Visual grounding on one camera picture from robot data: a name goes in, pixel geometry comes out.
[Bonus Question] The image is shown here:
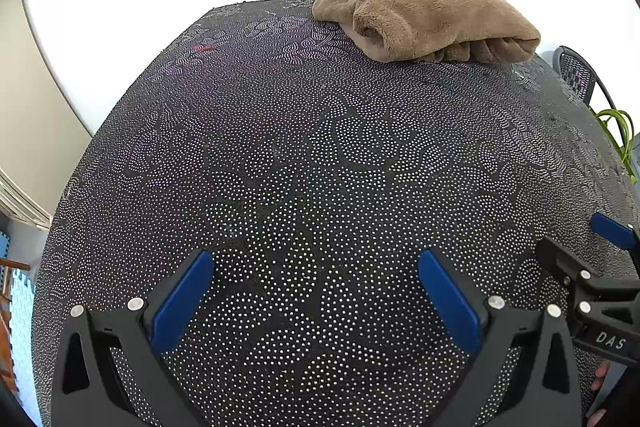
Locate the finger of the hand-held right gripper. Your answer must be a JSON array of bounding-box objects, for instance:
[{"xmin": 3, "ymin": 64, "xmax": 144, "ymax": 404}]
[
  {"xmin": 537, "ymin": 237, "xmax": 640, "ymax": 319},
  {"xmin": 590, "ymin": 213, "xmax": 640, "ymax": 253}
]

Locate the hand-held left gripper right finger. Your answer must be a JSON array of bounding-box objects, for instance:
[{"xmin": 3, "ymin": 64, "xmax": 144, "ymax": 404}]
[{"xmin": 417, "ymin": 249, "xmax": 586, "ymax": 427}]

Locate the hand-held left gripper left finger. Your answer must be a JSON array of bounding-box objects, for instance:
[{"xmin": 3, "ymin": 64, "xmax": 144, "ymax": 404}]
[{"xmin": 50, "ymin": 249, "xmax": 216, "ymax": 427}]

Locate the brown fleece sweater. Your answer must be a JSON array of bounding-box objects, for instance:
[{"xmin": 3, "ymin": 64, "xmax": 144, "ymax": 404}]
[{"xmin": 312, "ymin": 0, "xmax": 542, "ymax": 64}]

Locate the person's right hand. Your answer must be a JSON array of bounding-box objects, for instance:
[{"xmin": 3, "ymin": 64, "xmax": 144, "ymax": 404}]
[{"xmin": 587, "ymin": 359, "xmax": 613, "ymax": 427}]

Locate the green tote bag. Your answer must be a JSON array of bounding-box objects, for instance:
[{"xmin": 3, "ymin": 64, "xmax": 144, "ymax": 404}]
[{"xmin": 590, "ymin": 108, "xmax": 640, "ymax": 184}]

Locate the black mesh chair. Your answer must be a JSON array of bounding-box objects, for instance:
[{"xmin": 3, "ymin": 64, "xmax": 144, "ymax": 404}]
[{"xmin": 552, "ymin": 46, "xmax": 617, "ymax": 110}]

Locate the brown wooden furniture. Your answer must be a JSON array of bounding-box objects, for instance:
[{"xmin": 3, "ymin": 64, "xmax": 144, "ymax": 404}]
[{"xmin": 0, "ymin": 257, "xmax": 21, "ymax": 395}]

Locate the beige cabinet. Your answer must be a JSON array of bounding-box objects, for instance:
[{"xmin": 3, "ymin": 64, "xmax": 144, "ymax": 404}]
[{"xmin": 0, "ymin": 0, "xmax": 93, "ymax": 228}]

